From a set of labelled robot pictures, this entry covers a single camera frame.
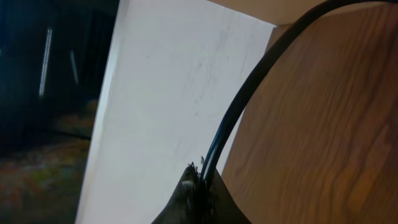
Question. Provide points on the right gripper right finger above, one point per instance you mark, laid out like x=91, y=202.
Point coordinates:
x=221, y=208

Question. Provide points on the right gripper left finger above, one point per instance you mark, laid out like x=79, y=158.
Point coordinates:
x=183, y=205

